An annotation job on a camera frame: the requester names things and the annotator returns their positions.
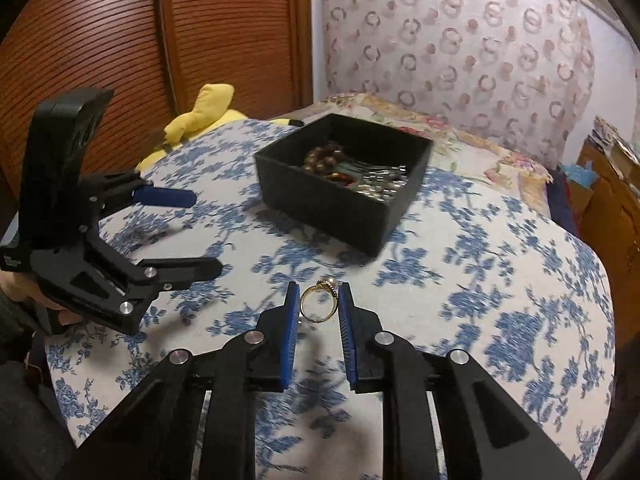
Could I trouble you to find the gold ring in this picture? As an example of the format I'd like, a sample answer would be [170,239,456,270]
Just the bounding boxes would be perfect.
[298,275,342,324]

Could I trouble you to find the blue floral tablecloth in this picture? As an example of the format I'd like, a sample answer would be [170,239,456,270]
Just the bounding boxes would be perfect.
[44,118,618,480]

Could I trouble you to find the wooden sideboard cabinet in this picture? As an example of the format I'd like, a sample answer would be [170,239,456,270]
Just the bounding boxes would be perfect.
[578,140,640,348]

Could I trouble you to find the black square jewelry box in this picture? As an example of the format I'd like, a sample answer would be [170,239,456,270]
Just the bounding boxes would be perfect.
[255,114,433,257]

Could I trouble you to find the pale jade bangle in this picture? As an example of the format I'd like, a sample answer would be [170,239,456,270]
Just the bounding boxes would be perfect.
[324,172,359,188]

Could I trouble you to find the blue gift bag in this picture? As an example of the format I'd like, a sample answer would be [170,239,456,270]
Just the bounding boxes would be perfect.
[561,160,599,214]

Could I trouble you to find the yellow plush toy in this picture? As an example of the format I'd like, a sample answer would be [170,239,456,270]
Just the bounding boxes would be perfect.
[134,82,305,174]

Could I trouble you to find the wooden louvered wardrobe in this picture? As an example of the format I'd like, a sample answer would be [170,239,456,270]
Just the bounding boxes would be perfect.
[1,0,312,191]

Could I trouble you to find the pink circle patterned curtain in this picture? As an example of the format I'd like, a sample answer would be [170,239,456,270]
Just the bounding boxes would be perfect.
[322,0,596,166]

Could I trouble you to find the brown wooden bead bracelet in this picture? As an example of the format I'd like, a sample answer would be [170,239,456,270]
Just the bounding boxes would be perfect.
[300,140,352,177]

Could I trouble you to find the person's left hand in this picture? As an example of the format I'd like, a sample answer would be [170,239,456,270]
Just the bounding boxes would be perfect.
[1,271,82,326]

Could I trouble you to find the dark grey left sleeve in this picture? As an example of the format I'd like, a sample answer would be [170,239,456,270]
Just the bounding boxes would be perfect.
[1,291,44,364]

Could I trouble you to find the silver wavy hair fork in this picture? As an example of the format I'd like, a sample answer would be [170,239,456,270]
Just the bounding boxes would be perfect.
[343,164,408,203]

